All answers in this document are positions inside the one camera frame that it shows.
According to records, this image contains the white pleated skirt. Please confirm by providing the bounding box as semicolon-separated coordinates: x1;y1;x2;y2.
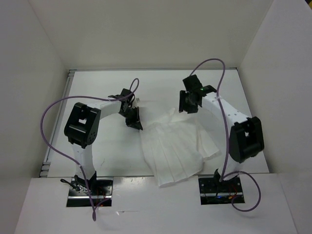
139;108;221;187

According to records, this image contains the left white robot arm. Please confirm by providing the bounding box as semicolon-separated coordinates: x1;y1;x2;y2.
64;100;143;195

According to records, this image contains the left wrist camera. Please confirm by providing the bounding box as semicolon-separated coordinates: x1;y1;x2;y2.
108;88;135;102

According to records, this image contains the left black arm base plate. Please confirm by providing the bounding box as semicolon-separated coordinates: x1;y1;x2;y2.
62;177;113;208

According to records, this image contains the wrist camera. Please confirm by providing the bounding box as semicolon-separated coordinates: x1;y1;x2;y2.
108;88;135;102
182;75;203;92

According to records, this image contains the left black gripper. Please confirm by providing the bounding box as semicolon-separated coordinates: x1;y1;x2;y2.
118;106;142;130

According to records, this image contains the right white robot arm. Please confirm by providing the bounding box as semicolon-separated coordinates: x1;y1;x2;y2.
179;90;264;192

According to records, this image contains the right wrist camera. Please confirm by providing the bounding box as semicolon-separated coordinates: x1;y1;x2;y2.
182;75;203;92

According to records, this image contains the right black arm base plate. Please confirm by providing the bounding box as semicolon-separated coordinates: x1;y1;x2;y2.
198;176;245;205

